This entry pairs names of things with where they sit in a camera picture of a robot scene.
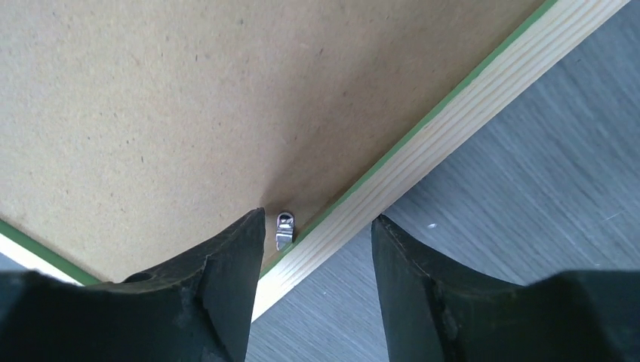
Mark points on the wooden picture frame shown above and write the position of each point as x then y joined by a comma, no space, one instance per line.
450,125

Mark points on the brown backing board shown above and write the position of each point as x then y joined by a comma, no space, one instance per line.
200,100

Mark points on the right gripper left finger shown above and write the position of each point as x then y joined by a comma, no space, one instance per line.
196,306

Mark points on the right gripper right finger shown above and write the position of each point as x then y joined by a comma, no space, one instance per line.
436,309

